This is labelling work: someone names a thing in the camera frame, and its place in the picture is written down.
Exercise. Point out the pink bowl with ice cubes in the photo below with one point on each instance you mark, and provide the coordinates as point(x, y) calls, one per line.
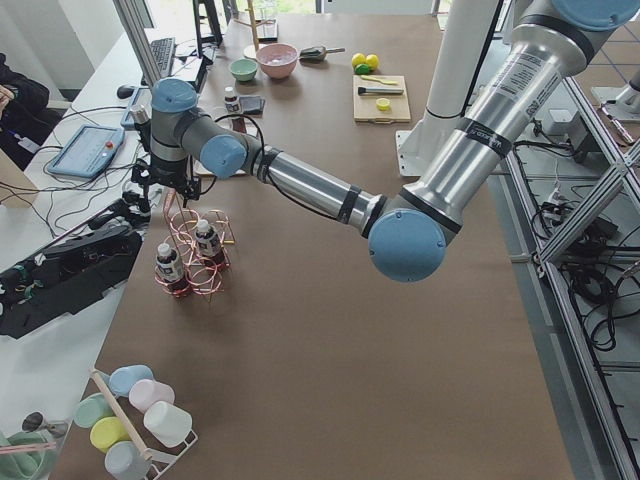
point(277, 60)

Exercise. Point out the pink plastic cup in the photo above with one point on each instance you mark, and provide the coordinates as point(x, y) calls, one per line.
point(145, 392)

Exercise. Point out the bamboo cutting board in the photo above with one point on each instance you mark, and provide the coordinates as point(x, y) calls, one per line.
point(364, 107)

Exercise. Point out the wooden cup tree stand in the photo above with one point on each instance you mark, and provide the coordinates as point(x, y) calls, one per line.
point(261, 18)

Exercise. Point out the aluminium frame post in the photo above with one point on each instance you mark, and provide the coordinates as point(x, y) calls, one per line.
point(135, 17)

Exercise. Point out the black open equipment case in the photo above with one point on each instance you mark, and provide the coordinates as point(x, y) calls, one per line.
point(70, 276)

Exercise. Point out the green bowl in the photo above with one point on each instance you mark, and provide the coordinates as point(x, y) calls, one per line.
point(243, 70)

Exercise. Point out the tea bottle white cap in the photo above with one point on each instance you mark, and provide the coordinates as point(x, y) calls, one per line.
point(209, 245)
point(234, 110)
point(170, 271)

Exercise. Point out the steel jigger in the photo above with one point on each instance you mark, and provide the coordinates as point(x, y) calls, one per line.
point(36, 422)

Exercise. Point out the white plastic cup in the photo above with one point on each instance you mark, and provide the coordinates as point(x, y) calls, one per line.
point(168, 423)

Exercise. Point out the cream rabbit tray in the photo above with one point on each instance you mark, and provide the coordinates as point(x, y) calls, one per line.
point(220, 151)

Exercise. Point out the yellow plastic knife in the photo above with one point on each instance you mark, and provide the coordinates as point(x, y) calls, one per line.
point(378, 80)

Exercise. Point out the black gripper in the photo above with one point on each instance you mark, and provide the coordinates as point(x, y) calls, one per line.
point(171, 175)

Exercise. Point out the black thermos bottle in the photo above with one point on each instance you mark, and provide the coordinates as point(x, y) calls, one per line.
point(142, 125)

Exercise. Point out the black computer mouse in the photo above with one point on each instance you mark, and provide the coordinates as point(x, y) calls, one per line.
point(125, 91)

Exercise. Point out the steel muddler black tip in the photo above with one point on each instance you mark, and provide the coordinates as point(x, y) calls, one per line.
point(362, 91)

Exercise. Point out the copper wire bottle basket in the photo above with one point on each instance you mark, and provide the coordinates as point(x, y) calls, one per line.
point(203, 277)

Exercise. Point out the yellow lemon far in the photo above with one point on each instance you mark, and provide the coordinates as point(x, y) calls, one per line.
point(358, 59)

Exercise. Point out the blue plastic cup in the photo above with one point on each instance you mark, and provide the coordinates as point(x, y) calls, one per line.
point(123, 378)

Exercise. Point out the blue teach pendant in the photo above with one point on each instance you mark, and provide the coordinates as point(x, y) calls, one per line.
point(141, 96)
point(88, 153)

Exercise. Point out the yellow plastic cup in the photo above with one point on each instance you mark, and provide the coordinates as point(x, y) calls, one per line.
point(107, 432)

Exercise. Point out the green plastic cup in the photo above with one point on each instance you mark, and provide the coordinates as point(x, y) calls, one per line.
point(92, 409)

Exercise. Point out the steel ice scoop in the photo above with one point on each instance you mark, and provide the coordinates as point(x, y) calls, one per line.
point(318, 53)

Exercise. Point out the grey folded cloth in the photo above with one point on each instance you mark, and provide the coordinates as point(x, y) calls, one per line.
point(252, 104)

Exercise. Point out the black keyboard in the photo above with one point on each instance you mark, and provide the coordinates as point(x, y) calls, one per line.
point(163, 51)

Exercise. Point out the half lemon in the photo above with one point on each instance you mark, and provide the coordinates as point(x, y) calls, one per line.
point(383, 104)

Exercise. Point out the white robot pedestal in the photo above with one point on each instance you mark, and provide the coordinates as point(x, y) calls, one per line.
point(468, 32)

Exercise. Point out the blue teach pendant near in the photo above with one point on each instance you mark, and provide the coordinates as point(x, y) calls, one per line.
point(88, 153)

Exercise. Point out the white wire cup rack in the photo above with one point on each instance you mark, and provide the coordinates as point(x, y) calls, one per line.
point(162, 458)

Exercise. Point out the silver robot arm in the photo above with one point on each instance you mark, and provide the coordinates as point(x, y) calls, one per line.
point(407, 234)

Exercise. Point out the blue teach pendant far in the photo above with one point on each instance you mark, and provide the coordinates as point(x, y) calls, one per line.
point(141, 96)

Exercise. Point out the grey plastic cup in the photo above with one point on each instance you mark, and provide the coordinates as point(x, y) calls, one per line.
point(124, 462)

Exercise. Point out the person in black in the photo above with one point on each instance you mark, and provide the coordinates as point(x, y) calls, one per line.
point(26, 120)

